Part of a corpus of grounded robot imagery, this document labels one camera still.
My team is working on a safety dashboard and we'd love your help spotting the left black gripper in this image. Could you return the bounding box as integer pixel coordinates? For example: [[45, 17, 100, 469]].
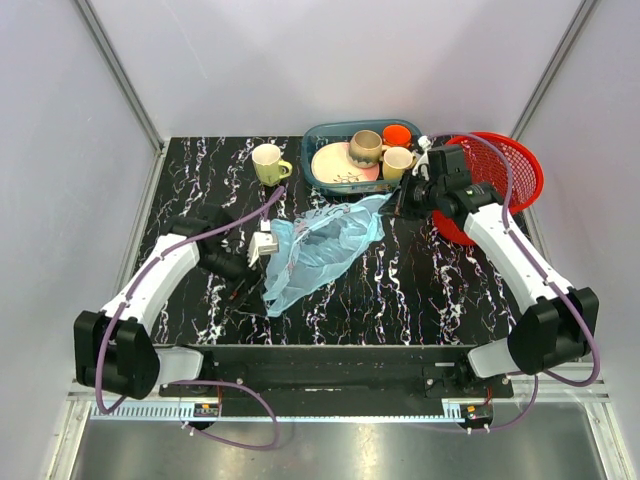
[[197, 245, 268, 316]]

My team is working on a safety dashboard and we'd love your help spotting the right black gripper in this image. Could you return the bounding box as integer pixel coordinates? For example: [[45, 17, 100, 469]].
[[379, 169, 445, 222]]

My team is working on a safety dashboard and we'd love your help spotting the light blue plastic trash bag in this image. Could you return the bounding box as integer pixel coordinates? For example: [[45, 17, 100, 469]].
[[263, 194, 390, 317]]

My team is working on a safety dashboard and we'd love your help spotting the red mesh trash bin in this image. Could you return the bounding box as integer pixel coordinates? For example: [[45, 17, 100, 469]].
[[432, 131, 545, 246]]

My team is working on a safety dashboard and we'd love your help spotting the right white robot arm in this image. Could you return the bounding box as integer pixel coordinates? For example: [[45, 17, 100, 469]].
[[380, 137, 601, 397]]

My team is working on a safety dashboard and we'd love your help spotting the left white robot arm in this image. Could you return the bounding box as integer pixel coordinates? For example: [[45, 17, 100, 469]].
[[73, 206, 278, 400]]

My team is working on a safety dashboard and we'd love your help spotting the yellow mug in tub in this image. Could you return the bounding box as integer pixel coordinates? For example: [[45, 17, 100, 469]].
[[382, 147, 416, 182]]

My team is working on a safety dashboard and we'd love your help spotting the orange plastic cup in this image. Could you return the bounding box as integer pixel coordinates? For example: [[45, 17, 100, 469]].
[[382, 124, 412, 148]]

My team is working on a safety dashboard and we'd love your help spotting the beige brown ceramic cup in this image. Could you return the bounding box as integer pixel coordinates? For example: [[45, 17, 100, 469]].
[[348, 130, 383, 168]]

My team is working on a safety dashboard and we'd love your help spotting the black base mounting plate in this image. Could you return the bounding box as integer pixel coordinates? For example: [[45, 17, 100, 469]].
[[154, 343, 515, 419]]

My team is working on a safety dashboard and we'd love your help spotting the cream floral plate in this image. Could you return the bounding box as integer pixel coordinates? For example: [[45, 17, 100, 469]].
[[311, 142, 380, 184]]

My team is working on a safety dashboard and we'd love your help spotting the teal plastic dish tub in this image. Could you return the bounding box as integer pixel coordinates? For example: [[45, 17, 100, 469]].
[[300, 119, 422, 197]]

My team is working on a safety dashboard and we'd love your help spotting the yellow-green ceramic mug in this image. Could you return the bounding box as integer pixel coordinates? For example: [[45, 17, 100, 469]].
[[251, 143, 293, 187]]

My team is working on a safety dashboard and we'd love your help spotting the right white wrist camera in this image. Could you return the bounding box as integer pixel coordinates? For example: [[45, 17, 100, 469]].
[[411, 135, 433, 180]]

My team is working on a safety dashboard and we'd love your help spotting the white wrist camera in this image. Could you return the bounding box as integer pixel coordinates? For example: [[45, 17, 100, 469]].
[[411, 135, 433, 180], [247, 220, 279, 268]]

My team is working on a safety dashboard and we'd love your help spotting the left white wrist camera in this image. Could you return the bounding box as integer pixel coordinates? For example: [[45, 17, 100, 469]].
[[247, 220, 279, 268]]

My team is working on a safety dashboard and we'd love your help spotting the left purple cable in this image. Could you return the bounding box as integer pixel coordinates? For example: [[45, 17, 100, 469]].
[[93, 184, 287, 416]]

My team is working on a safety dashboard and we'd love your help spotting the aluminium front rail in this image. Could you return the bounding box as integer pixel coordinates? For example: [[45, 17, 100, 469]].
[[67, 374, 609, 424]]

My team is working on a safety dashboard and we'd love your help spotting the right aluminium frame post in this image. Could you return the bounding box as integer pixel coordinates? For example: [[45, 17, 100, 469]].
[[510, 0, 600, 141]]

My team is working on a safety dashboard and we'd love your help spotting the aluminium frame post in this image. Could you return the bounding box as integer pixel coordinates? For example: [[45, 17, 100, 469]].
[[510, 0, 600, 141], [71, 0, 165, 152]]

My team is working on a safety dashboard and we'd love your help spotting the left aluminium frame post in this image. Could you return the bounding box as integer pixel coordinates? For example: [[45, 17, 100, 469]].
[[71, 0, 165, 152]]

